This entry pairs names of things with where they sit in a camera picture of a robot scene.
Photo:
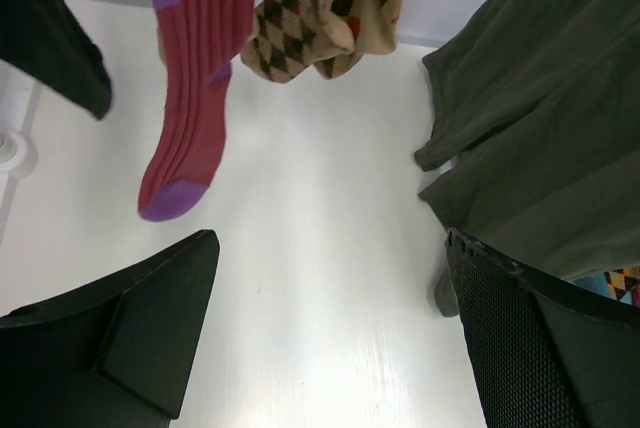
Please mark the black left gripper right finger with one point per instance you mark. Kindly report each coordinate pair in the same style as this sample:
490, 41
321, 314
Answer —
544, 352

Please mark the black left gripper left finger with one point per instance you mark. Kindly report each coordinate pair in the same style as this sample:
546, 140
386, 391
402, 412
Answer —
116, 352

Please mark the black sock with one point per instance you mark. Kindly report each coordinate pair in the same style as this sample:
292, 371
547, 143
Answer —
44, 39

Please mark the red purple striped sock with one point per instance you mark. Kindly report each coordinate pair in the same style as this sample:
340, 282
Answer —
199, 40

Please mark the yellow brown checked sock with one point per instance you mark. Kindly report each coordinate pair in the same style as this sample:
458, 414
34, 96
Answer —
621, 285

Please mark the olive green hanging garment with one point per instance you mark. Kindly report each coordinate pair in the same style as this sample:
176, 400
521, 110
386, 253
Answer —
536, 133

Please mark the brown beige checked sock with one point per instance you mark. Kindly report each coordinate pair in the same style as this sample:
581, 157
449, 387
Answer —
292, 35

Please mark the orange brown argyle sock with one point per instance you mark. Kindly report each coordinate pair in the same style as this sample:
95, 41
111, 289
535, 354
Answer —
373, 26

